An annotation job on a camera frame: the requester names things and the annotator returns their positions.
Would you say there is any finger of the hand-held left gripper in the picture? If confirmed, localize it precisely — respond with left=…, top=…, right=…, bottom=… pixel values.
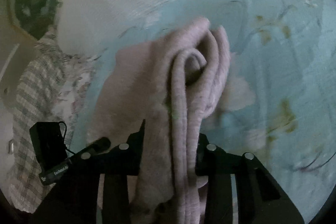
left=85, top=137, right=111, bottom=152

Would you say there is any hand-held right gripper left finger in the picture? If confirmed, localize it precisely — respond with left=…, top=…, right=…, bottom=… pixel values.
left=37, top=119, right=145, bottom=224

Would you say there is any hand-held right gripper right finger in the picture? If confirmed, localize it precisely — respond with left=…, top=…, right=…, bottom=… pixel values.
left=196, top=133, right=305, bottom=224

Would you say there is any grey knit sweater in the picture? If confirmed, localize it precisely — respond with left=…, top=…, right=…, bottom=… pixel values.
left=87, top=17, right=250, bottom=224

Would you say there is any plaid blanket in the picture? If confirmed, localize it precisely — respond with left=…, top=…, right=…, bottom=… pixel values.
left=8, top=32, right=79, bottom=214

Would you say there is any white floral cloth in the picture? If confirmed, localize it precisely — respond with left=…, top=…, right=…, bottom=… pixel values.
left=52, top=53, right=97, bottom=114

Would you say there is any teal floral bedsheet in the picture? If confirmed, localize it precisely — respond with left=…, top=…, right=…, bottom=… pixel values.
left=71, top=0, right=336, bottom=222

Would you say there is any white striped pillow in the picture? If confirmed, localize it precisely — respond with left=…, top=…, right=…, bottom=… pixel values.
left=56, top=0, right=313, bottom=54

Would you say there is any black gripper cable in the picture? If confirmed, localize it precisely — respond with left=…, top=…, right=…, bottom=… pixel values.
left=58, top=121, right=77, bottom=156

